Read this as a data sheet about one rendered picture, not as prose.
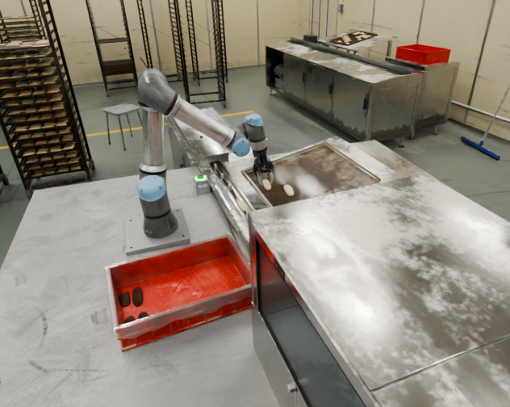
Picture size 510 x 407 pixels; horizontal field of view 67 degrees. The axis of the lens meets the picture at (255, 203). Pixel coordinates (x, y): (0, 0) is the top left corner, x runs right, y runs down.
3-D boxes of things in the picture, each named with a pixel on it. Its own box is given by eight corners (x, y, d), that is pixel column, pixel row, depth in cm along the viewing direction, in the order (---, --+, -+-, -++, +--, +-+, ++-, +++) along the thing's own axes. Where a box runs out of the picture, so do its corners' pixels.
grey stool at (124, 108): (108, 144, 493) (99, 109, 470) (132, 136, 517) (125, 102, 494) (124, 151, 473) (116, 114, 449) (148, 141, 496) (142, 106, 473)
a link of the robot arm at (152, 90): (146, 74, 133) (257, 142, 156) (146, 68, 143) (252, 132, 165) (131, 102, 137) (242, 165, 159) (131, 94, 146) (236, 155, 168)
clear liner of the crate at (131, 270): (108, 286, 142) (102, 265, 137) (232, 250, 158) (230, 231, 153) (118, 356, 115) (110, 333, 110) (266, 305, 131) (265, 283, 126)
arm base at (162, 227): (143, 241, 163) (137, 221, 158) (144, 221, 176) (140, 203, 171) (178, 234, 165) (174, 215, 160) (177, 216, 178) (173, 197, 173)
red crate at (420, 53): (394, 57, 474) (395, 46, 467) (416, 55, 486) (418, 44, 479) (425, 65, 434) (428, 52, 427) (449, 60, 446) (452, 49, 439)
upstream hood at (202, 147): (165, 111, 323) (163, 100, 319) (186, 107, 328) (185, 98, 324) (199, 169, 221) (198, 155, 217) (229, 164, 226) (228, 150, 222)
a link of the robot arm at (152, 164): (139, 201, 168) (136, 73, 143) (140, 186, 181) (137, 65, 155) (167, 201, 171) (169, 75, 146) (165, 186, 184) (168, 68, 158)
